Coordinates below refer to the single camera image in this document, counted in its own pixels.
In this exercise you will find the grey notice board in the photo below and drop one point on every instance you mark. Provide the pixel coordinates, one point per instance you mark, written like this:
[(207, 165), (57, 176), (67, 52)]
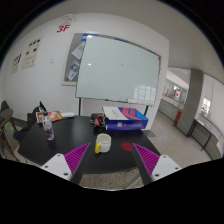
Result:
[(73, 59)]

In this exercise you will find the red black tool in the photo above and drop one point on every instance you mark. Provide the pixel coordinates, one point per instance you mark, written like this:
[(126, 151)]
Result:
[(98, 119)]

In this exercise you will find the dark chair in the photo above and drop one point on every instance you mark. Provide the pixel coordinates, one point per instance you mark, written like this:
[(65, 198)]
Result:
[(7, 128)]

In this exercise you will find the white wall poster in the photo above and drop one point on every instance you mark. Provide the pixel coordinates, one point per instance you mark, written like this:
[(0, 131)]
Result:
[(31, 53)]

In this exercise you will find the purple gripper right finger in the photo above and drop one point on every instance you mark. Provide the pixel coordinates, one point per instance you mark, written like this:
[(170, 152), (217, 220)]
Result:
[(153, 167)]

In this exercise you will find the white mug yellow handle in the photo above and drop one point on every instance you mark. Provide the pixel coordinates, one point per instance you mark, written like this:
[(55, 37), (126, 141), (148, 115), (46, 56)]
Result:
[(103, 143)]

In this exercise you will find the red round coaster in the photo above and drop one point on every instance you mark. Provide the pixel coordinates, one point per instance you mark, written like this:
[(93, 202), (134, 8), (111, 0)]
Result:
[(127, 146)]

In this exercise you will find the blue cardboard box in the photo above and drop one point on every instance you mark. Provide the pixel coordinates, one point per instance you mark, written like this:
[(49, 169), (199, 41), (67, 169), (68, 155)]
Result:
[(122, 118)]

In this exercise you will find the clear plastic water bottle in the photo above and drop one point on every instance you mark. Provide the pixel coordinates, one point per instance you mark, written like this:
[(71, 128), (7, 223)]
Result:
[(48, 127)]

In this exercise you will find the black round table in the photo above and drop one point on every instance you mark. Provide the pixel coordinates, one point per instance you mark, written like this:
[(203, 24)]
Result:
[(74, 132)]

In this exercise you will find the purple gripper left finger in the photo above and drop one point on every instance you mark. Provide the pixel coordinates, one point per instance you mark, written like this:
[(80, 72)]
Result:
[(67, 166)]

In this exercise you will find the large glass whiteboard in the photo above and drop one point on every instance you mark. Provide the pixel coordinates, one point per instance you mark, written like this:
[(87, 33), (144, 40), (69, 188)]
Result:
[(118, 71)]

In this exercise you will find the orange book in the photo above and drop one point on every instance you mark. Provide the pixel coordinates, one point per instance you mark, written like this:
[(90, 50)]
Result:
[(54, 116)]

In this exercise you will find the red 3F wall sign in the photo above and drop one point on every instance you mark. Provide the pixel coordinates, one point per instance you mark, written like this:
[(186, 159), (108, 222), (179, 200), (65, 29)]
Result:
[(63, 28)]

